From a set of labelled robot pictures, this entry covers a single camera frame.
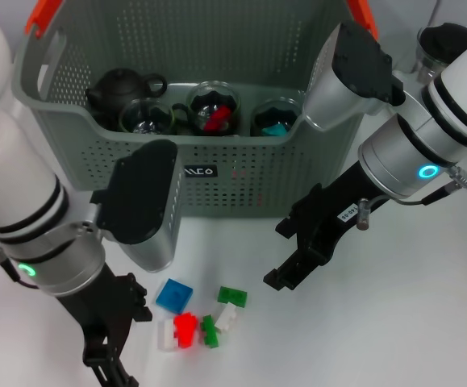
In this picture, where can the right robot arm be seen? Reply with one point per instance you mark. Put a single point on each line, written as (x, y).
(439, 121)

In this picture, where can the glass pitcher with black lid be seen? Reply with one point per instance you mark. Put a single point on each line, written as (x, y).
(447, 40)

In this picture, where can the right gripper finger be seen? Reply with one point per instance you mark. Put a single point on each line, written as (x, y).
(293, 272)
(287, 227)

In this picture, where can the orange-red sloped building brick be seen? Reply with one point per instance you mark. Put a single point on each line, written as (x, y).
(185, 330)

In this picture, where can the blue building brick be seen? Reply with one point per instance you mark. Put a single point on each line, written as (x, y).
(174, 296)

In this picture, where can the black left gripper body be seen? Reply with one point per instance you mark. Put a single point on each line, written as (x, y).
(100, 310)

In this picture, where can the grey-green perforated storage bin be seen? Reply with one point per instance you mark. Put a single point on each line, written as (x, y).
(257, 177)

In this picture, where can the green stepped building brick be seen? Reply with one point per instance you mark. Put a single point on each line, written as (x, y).
(211, 334)

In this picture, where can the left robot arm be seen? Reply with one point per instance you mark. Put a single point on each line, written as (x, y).
(15, 181)

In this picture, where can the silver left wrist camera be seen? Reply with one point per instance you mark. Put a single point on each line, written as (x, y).
(144, 193)

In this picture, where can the teal building brick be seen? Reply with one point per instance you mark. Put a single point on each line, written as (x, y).
(275, 130)

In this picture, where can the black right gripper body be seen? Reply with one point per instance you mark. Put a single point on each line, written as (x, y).
(330, 217)

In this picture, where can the white and red building brick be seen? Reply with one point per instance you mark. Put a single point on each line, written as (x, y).
(168, 336)

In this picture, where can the black clay teapot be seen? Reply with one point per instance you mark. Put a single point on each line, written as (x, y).
(120, 88)

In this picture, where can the red curved building brick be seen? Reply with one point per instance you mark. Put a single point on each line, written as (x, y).
(219, 117)

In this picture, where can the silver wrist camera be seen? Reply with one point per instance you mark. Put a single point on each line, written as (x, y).
(144, 193)
(350, 72)

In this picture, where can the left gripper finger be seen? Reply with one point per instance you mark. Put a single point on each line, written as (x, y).
(112, 373)
(141, 306)

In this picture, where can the glass teacup with black holder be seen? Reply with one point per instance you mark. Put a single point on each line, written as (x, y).
(275, 115)
(148, 119)
(213, 101)

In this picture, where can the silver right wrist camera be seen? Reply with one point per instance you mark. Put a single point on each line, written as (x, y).
(350, 72)

